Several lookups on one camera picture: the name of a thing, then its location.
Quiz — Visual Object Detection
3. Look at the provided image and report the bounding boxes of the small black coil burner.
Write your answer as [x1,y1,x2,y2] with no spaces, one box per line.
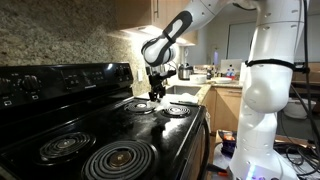
[160,104,192,119]
[37,131,98,165]

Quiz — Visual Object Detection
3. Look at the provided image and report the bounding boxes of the white bowl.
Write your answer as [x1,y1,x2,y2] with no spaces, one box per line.
[189,74,208,85]

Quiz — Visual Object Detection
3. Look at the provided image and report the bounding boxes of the wooden upper cabinet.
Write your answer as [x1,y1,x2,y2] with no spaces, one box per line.
[114,0,199,47]

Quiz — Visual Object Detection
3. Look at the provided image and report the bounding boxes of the black cable bundle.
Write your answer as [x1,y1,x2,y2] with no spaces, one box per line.
[273,133,320,174]

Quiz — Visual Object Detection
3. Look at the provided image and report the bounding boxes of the large black coil burner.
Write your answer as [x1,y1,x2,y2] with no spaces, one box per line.
[80,139,158,180]
[122,100,160,116]

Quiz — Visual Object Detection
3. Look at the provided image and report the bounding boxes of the white round basin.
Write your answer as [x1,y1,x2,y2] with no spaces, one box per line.
[283,97,317,120]

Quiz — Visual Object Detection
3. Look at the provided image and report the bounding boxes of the brown cardboard box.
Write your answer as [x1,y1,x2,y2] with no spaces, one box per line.
[291,62,320,84]

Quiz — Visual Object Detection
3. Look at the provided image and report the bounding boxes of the white folded rag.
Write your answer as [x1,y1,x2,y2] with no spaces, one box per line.
[178,93,200,104]

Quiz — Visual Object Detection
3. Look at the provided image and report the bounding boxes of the black electric stove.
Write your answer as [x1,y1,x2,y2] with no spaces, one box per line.
[0,61,212,180]

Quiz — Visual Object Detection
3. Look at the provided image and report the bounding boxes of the orange handled tool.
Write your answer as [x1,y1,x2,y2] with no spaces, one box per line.
[206,163,230,178]

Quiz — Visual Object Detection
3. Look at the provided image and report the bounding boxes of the white laptop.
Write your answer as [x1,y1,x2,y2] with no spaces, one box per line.
[219,59,243,79]

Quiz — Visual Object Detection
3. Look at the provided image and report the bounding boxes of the blue orange tool box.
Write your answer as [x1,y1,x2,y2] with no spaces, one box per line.
[216,129,238,157]

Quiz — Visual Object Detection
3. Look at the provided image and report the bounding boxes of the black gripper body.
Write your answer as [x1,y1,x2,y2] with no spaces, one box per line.
[147,74,165,90]

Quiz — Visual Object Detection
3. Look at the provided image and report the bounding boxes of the wooden lower cabinet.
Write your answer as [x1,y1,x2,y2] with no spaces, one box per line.
[200,87,243,134]

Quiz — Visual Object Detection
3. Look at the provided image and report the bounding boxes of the wooden cabinet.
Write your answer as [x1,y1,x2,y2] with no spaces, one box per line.
[200,87,243,134]
[114,0,199,47]

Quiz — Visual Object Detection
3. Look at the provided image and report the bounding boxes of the steel electric kettle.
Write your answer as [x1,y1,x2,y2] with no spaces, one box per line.
[177,63,195,81]

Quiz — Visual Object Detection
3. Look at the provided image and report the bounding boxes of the white plate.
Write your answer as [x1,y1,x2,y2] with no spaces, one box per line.
[213,76,233,85]

